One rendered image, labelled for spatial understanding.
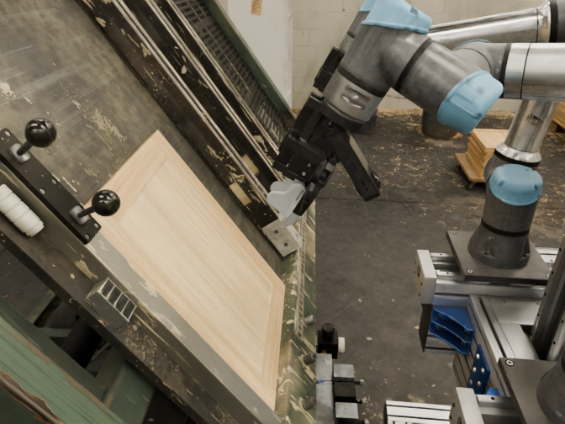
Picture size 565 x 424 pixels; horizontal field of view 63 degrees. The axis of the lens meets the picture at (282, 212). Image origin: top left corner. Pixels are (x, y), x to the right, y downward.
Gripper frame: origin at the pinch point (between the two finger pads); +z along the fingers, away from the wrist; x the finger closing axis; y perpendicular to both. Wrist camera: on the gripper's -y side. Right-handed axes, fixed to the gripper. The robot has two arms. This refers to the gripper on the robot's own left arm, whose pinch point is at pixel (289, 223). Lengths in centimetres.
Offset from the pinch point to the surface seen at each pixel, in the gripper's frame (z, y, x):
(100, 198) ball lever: 3.5, 25.5, 12.2
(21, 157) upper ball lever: 6.9, 39.1, 7.5
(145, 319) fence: 24.6, 13.2, 8.0
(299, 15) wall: 38, 36, -554
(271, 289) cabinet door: 41, -12, -36
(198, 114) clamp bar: 15, 28, -58
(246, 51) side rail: 21, 36, -178
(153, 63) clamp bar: 8, 44, -57
